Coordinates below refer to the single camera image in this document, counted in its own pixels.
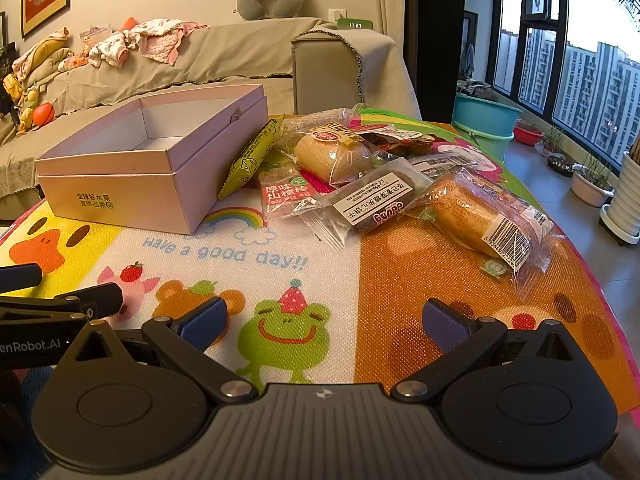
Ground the grey snack packet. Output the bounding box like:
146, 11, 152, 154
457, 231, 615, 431
272, 109, 361, 133

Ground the beige sofa cover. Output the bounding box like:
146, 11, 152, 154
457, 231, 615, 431
0, 16, 423, 201

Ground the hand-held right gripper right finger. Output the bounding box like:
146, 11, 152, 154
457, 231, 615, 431
389, 297, 574, 404

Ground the red plastic basin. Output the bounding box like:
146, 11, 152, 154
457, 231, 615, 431
513, 125, 543, 147

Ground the dark biscuit packet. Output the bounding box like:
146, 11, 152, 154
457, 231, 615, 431
325, 157, 436, 235

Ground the yellow plush toy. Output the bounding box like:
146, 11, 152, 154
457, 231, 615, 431
15, 87, 40, 136

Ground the yellow-green snack packet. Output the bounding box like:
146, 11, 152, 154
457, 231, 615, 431
216, 119, 283, 201

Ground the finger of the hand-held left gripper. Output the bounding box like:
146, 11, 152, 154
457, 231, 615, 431
0, 282, 124, 323
0, 263, 43, 292

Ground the long bread loaf packet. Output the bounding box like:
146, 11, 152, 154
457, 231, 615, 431
405, 170, 556, 306

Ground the beige covered sofa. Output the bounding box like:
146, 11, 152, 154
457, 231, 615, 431
0, 16, 423, 221

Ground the teal plastic basin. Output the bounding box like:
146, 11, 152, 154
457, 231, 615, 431
452, 92, 521, 138
452, 125, 516, 163

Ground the colourful cartoon play mat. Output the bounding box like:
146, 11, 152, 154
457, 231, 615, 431
0, 107, 632, 413

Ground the round bun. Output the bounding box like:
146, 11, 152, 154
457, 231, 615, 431
277, 122, 401, 191

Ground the white rectangular plant pot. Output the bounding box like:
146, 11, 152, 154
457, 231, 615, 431
570, 162, 615, 208

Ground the red white snack packet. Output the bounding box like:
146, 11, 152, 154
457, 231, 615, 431
259, 167, 346, 251

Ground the white ribbed planter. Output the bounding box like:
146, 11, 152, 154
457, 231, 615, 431
600, 150, 640, 247

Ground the pink cardboard box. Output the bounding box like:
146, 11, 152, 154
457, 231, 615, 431
34, 84, 269, 235

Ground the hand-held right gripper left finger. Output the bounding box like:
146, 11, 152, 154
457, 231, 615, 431
74, 296, 259, 404

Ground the black window frame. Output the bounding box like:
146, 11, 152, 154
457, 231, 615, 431
462, 0, 640, 161

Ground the floral baby garment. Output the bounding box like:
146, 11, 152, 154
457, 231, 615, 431
89, 30, 146, 68

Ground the yellow pink cloth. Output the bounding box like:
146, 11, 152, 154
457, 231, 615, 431
12, 27, 73, 91

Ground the red label pastry packet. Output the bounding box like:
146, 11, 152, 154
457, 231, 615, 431
350, 114, 438, 157

